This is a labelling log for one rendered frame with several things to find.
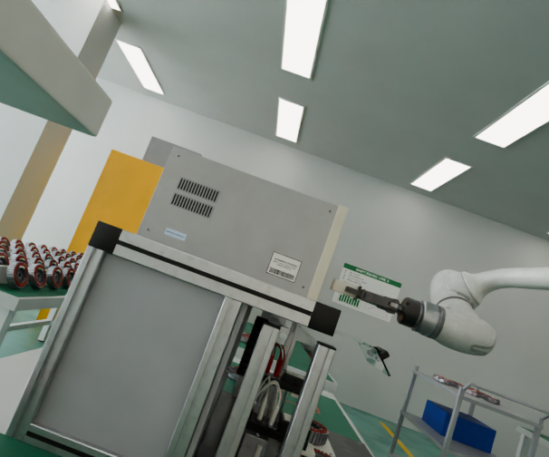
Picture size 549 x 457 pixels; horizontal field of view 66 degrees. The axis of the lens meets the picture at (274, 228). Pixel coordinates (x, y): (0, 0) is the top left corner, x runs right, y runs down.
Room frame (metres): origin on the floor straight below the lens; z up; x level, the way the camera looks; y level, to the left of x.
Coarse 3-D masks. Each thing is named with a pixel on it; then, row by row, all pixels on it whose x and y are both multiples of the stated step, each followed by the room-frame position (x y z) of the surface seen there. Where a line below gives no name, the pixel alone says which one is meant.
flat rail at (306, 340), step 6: (294, 330) 1.29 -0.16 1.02; (300, 330) 1.15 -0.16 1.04; (300, 336) 1.10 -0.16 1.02; (306, 336) 0.98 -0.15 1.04; (312, 336) 0.97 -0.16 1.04; (300, 342) 1.06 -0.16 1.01; (306, 342) 0.95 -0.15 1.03; (312, 342) 0.87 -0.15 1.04; (306, 348) 0.92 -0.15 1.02; (312, 348) 0.85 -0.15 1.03; (312, 354) 0.82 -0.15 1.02
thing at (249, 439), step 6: (246, 432) 0.90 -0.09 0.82; (252, 432) 0.91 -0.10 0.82; (246, 438) 0.89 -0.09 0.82; (252, 438) 0.89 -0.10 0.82; (258, 438) 0.89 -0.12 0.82; (264, 438) 0.90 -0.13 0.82; (240, 444) 0.92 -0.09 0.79; (246, 444) 0.89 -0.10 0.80; (252, 444) 0.89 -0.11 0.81; (264, 444) 0.89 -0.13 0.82; (240, 450) 0.89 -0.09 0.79; (246, 450) 0.89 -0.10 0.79; (252, 450) 0.89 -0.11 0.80; (264, 450) 0.89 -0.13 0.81; (240, 456) 0.89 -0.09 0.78; (246, 456) 0.89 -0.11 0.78; (252, 456) 0.89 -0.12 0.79
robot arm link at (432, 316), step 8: (424, 304) 1.10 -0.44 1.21; (432, 304) 1.11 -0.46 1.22; (424, 312) 1.09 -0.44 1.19; (432, 312) 1.09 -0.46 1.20; (440, 312) 1.09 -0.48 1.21; (424, 320) 1.08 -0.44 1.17; (432, 320) 1.08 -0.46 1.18; (440, 320) 1.08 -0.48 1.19; (416, 328) 1.11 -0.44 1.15; (424, 328) 1.09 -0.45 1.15; (432, 328) 1.09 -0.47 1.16; (440, 328) 1.08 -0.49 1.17; (432, 336) 1.10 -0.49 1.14
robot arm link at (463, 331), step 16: (448, 304) 1.13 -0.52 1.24; (464, 304) 1.13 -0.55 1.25; (448, 320) 1.08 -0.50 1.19; (464, 320) 1.08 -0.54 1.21; (480, 320) 1.10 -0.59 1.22; (448, 336) 1.08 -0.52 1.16; (464, 336) 1.07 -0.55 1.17; (480, 336) 1.07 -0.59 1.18; (464, 352) 1.11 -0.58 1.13; (480, 352) 1.10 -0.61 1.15
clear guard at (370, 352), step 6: (336, 330) 1.29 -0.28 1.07; (348, 336) 1.14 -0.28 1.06; (354, 336) 1.33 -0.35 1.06; (360, 342) 1.14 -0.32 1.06; (366, 342) 1.23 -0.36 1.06; (366, 348) 1.27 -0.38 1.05; (372, 348) 1.17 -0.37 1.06; (366, 354) 1.32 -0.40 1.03; (372, 354) 1.21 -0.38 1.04; (378, 354) 1.13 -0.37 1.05; (372, 360) 1.26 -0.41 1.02; (378, 360) 1.18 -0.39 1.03; (378, 366) 1.22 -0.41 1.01; (384, 366) 1.13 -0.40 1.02; (384, 372) 1.17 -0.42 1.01
